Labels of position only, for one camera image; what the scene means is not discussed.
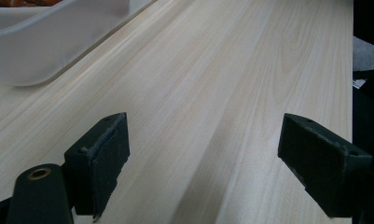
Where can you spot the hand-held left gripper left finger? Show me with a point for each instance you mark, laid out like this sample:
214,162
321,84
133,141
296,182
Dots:
97,161

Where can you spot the clear plastic container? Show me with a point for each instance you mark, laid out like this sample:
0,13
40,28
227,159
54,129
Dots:
35,46

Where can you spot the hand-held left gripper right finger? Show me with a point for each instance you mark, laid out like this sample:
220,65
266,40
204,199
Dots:
324,165

